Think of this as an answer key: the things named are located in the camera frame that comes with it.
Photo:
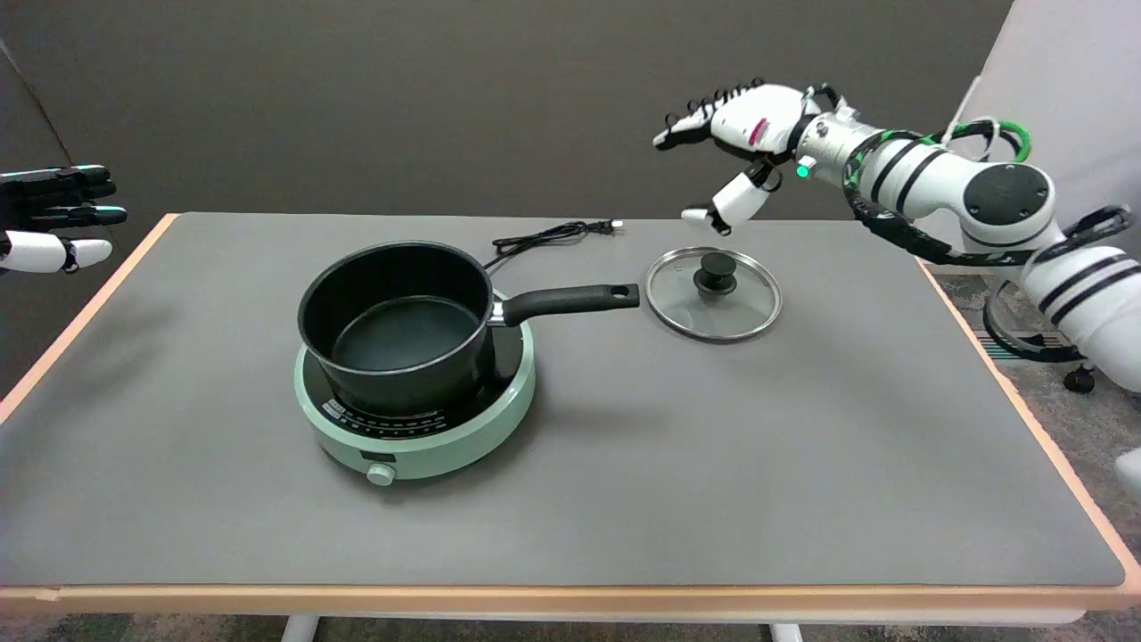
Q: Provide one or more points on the black soup pot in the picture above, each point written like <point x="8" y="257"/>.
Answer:
<point x="401" y="339"/>

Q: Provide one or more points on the green induction cooker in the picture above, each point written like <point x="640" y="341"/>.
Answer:
<point x="446" y="450"/>

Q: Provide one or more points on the floor vent grille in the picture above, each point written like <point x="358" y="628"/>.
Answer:
<point x="997" y="348"/>

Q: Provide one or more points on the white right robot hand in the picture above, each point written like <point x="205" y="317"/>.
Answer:
<point x="758" y="116"/>

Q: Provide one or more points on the grey chair leg with caster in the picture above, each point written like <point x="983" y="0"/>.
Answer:
<point x="1079" y="380"/>

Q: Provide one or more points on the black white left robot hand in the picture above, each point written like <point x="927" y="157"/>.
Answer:
<point x="36" y="250"/>

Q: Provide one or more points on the grey table mat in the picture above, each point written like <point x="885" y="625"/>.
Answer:
<point x="713" y="464"/>

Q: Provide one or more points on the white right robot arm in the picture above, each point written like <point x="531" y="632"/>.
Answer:
<point x="927" y="174"/>

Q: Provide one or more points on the glass pot lid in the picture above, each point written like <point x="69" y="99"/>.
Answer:
<point x="740" y="312"/>

